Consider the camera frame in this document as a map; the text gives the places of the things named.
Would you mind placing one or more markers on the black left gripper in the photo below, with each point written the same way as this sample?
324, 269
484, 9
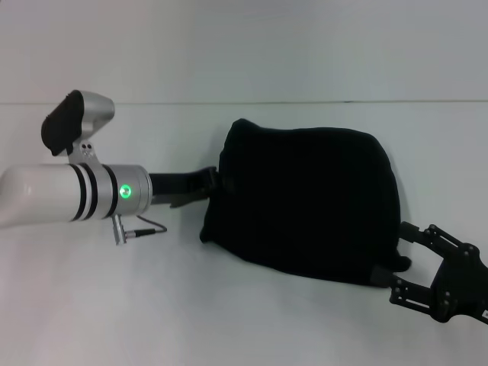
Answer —
179, 188

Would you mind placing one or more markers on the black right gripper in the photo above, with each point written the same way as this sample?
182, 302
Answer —
463, 286

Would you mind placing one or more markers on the black shirt with FREE print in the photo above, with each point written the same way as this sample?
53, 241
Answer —
305, 198

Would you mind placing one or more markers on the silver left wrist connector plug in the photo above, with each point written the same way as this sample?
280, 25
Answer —
120, 230

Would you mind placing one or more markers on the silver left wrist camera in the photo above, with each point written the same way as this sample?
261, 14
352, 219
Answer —
76, 118

